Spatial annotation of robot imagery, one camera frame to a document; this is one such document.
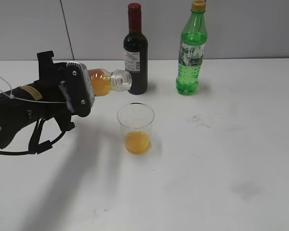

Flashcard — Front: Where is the green soda bottle yellow cap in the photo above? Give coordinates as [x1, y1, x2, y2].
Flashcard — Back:
[176, 0, 208, 95]

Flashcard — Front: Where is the black cable under arm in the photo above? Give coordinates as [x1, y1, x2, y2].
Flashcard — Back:
[0, 117, 68, 156]

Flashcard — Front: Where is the dark red wine bottle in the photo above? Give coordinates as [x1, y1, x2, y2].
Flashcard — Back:
[123, 3, 148, 95]

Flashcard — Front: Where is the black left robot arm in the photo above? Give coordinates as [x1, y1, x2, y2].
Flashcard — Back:
[0, 51, 94, 155]

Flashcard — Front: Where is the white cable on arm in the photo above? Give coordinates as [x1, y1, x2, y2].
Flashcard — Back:
[0, 72, 70, 106]

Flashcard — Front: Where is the transparent plastic cup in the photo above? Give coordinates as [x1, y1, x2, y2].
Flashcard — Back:
[117, 102, 155, 154]

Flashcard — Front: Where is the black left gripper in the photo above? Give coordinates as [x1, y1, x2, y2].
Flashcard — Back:
[37, 51, 94, 131]

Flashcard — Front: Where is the NFC orange juice bottle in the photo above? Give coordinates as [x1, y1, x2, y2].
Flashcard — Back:
[88, 69, 132, 96]

